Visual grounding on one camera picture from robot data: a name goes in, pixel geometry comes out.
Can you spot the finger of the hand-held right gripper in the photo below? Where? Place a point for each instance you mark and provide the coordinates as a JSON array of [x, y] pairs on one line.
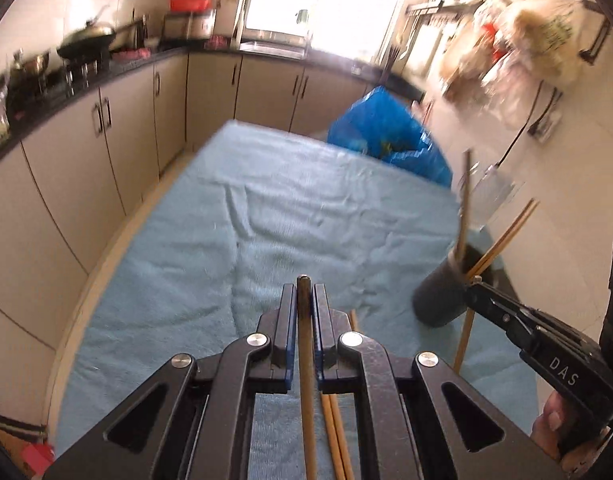
[[496, 307]]

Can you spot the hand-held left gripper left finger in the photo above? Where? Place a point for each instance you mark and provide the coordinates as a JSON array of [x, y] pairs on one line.
[[286, 360]]

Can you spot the black wok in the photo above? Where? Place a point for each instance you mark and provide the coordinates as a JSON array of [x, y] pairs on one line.
[[89, 37]]

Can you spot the green hanging cloth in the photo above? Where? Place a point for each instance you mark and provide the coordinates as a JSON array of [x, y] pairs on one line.
[[302, 16]]

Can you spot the steel pot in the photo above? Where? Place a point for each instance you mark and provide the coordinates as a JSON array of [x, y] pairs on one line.
[[31, 65]]

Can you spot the cream base cabinets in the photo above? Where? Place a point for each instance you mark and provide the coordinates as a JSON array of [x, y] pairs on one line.
[[66, 160]]

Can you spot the red object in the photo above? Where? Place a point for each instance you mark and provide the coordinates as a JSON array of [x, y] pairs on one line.
[[36, 455]]

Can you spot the metal wall rack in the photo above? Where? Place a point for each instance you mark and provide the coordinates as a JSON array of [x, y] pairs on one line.
[[436, 9]]

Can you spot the person's right hand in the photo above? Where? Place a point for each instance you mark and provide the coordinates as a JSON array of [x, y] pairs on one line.
[[546, 425]]

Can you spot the pink cloth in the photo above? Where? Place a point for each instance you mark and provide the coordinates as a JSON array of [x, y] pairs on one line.
[[131, 55]]

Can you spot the dark grey perforated utensil holder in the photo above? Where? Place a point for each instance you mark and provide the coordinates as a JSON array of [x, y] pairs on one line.
[[439, 295]]

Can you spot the dark chair backrest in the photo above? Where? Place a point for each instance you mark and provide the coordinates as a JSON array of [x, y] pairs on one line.
[[406, 91]]

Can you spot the large beige plastic bag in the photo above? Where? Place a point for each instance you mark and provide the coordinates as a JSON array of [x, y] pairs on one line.
[[541, 30]]

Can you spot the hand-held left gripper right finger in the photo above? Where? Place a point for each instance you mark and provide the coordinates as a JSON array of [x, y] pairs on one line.
[[320, 360]]

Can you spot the white plastic bag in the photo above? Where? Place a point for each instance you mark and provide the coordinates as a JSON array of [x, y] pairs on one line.
[[511, 95]]

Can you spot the gas stove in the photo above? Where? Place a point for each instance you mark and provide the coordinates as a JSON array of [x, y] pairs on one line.
[[71, 72]]

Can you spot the clear glass mug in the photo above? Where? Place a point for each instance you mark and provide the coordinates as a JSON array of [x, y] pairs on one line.
[[491, 195]]

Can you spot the bunch of wooden chopsticks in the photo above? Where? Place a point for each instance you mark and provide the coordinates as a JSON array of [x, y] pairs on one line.
[[465, 200]]

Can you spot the steel sink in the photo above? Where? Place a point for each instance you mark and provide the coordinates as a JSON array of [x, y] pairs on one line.
[[271, 40]]

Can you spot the brown hanging bag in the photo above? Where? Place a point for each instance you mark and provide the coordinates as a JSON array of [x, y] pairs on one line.
[[461, 70]]

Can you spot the blue tablecloth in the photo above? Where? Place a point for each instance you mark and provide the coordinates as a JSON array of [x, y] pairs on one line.
[[286, 220]]

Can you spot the blue plastic bag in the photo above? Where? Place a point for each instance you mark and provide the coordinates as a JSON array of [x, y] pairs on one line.
[[386, 125]]

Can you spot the black kitchen countertop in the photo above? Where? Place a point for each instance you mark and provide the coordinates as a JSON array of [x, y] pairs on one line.
[[276, 56]]

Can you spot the red plastic basin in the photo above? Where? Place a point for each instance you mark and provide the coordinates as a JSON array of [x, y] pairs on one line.
[[189, 4]]

